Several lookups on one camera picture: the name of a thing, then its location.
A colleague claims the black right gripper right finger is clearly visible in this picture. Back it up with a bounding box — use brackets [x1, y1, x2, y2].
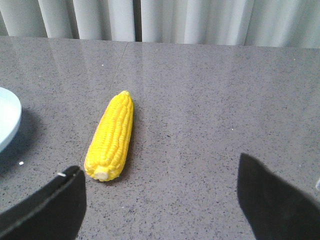
[237, 153, 320, 240]

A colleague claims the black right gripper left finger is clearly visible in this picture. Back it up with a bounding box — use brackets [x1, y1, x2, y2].
[0, 165, 87, 240]

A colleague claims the yellow corn cob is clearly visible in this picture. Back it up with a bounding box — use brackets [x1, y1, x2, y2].
[84, 90, 134, 182]

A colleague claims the light blue plate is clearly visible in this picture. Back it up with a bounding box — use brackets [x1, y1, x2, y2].
[0, 87, 22, 152]

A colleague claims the white pleated curtain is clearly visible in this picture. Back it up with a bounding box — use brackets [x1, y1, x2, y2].
[0, 0, 320, 49]

